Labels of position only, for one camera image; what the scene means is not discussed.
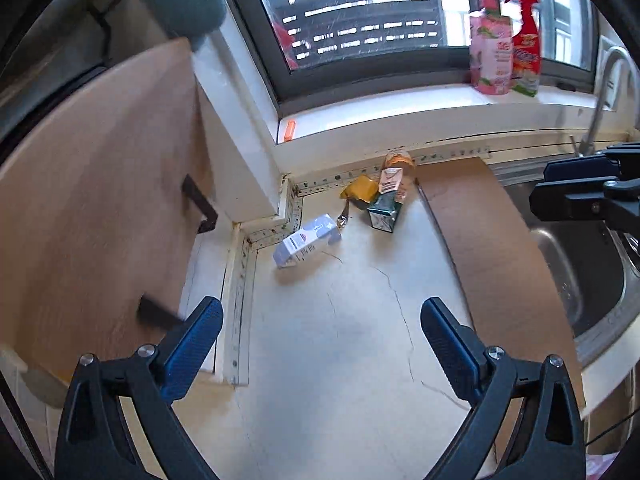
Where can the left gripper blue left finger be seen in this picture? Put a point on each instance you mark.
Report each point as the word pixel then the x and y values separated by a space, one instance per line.
pixel 94 441

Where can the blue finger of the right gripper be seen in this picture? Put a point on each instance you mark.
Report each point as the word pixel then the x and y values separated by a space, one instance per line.
pixel 619 161
pixel 612 201

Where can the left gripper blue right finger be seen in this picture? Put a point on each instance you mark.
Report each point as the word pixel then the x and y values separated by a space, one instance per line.
pixel 546 441

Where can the chrome faucet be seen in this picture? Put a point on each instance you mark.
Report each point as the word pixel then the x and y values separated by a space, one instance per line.
pixel 614 55

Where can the stainless steel sink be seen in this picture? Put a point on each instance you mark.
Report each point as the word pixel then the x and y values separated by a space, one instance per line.
pixel 597 282

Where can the brown cardboard sheet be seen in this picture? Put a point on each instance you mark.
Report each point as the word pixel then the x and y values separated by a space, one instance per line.
pixel 507 286

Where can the red spray bottle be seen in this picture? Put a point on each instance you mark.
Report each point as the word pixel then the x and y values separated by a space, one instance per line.
pixel 526 63

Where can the pink detergent bottle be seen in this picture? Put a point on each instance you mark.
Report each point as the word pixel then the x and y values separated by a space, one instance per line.
pixel 491 50

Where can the orange snack wrapper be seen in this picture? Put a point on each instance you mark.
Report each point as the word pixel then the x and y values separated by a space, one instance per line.
pixel 397 174

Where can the green carton box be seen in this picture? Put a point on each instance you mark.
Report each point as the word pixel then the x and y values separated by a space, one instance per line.
pixel 385 209

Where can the yellow crumpled wrapper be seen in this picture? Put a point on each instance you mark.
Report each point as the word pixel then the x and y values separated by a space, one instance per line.
pixel 361 191

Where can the white purple carton box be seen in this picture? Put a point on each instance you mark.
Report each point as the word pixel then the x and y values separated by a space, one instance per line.
pixel 310 238

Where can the small orange object on sill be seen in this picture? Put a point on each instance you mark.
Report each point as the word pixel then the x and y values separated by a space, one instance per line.
pixel 289 130

